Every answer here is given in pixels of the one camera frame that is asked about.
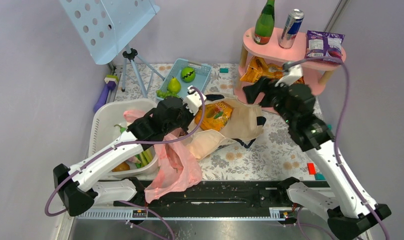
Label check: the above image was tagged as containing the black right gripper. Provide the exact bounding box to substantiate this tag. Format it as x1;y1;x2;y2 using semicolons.
242;75;297;125

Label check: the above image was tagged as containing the green pear toy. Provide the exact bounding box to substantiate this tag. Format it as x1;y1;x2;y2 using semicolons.
167;77;181;94

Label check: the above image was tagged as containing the beige floral canvas tote bag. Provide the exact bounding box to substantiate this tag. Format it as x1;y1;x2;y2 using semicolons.
183;93;266;160

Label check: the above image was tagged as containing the orange yellow packet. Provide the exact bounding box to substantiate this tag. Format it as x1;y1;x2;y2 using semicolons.
194;101;234;132

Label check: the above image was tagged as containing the green leek toy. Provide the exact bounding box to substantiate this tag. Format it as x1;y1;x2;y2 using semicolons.
138;149;153;167

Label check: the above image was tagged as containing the pink plastic grocery bag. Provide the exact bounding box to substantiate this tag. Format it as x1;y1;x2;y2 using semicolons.
123;109;203;204

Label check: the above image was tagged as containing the silver blue drink can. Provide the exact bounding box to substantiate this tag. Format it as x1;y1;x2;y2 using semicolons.
278;9;305;49

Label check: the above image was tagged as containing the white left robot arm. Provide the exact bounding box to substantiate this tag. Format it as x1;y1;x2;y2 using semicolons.
50;94;206;217

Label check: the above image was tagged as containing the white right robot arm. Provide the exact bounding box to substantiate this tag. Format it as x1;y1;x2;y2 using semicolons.
242;77;392;240

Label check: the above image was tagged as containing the orange toy food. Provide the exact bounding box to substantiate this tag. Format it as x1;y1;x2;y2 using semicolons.
112;162;130;172

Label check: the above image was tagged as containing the orange printed snack bag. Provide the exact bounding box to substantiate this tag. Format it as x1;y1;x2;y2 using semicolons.
240;56;305;87

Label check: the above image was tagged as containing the green grapes bunch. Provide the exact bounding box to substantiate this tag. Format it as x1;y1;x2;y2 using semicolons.
156;89;179;99

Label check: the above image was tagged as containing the teal small block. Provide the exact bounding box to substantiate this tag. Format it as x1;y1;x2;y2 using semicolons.
219;68;229;73

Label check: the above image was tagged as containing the green toy watermelon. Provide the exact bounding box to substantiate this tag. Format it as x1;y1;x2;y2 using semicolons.
180;66;196;83

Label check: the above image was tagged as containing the light blue perforated basket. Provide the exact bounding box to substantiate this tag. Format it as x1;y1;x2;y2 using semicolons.
156;58;212;101

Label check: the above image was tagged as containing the green cucumber toy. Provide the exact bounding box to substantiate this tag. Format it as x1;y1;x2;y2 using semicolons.
114;124;142;168

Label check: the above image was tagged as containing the white plastic tub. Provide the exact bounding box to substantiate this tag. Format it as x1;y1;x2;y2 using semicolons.
88;98;158;181

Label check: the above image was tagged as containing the green glass bottle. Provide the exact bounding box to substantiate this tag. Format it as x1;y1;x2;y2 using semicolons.
254;0;275;45

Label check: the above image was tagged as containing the pink two-tier wooden shelf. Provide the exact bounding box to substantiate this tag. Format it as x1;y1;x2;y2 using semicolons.
238;27;340;96

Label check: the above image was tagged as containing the purple dumbbell toy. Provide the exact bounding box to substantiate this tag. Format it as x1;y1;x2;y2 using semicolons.
93;74;119;113

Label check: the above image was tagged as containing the floral patterned table mat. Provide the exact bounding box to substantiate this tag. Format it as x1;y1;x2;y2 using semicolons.
114;63;315;181

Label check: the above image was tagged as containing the purple snack packet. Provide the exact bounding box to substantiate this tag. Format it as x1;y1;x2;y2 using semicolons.
305;30;345;65

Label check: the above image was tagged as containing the red orange small block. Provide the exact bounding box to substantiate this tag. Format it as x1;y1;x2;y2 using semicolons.
307;162;317;175

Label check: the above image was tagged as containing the teal flat block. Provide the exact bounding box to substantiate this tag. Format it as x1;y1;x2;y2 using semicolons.
314;173;326;181

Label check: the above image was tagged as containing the light blue music stand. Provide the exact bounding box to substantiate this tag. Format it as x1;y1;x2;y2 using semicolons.
58;0;168;97

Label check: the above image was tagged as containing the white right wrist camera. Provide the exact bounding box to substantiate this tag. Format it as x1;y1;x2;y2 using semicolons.
275;61;303;87

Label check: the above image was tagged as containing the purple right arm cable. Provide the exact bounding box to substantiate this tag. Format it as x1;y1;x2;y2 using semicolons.
284;56;391;240

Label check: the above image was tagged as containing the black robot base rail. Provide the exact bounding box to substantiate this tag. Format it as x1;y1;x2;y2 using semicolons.
130;180;299;219

